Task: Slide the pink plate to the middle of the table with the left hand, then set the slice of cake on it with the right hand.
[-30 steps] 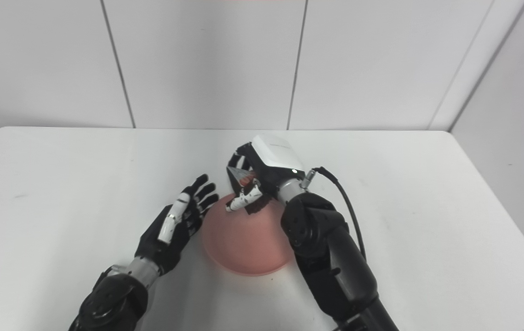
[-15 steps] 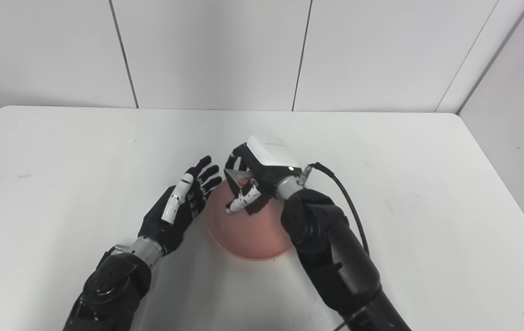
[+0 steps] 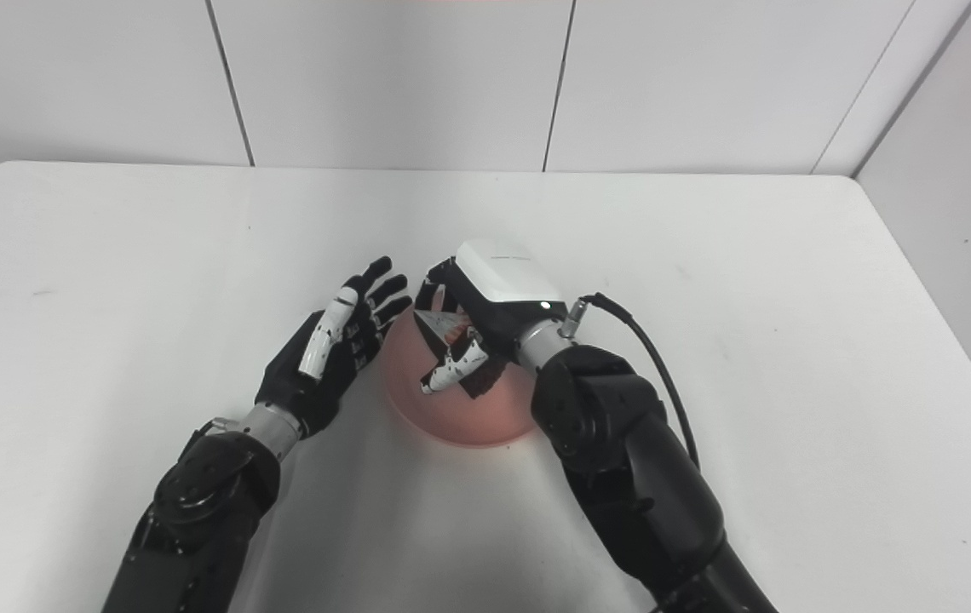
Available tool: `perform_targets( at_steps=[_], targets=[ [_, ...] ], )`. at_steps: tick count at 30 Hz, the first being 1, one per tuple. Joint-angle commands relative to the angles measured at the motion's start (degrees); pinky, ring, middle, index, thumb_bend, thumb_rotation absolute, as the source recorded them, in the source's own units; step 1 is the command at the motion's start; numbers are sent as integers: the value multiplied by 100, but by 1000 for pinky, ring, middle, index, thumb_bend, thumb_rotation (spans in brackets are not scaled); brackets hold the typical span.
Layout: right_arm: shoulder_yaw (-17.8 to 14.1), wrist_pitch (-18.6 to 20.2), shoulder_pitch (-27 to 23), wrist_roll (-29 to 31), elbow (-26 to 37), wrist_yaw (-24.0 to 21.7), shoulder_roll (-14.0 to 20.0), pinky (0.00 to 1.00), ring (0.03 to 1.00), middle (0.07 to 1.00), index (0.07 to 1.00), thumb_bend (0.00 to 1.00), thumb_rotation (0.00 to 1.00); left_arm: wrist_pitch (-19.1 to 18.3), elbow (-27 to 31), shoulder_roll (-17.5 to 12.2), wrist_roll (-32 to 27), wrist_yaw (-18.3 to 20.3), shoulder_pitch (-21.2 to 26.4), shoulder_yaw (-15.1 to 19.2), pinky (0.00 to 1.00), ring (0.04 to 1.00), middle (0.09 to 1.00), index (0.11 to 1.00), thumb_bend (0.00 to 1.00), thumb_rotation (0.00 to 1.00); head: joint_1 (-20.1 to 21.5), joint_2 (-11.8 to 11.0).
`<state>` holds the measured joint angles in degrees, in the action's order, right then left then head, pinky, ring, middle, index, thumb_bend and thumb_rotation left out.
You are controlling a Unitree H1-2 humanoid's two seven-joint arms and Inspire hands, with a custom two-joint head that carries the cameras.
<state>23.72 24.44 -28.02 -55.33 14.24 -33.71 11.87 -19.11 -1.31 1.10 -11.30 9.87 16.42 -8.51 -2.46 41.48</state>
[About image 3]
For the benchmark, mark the pink round plate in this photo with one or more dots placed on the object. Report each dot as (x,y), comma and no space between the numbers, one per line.
(460,417)

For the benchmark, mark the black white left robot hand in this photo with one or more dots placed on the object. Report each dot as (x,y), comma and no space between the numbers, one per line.
(307,383)

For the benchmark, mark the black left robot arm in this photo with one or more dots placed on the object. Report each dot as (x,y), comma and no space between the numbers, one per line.
(204,502)

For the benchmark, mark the chocolate fruit cake slice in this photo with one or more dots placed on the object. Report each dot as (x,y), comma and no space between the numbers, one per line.
(485,379)

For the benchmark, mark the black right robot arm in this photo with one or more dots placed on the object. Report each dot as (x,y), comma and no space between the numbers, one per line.
(630,477)

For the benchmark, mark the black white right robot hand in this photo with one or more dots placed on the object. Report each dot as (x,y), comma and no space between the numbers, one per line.
(502,277)

